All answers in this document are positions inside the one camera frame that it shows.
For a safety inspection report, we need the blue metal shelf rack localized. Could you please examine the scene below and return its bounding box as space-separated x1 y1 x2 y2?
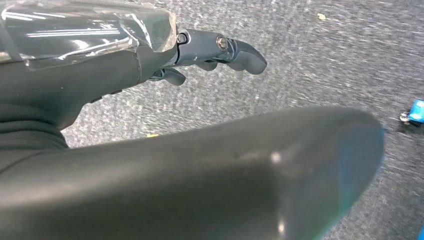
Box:
399 98 424 126

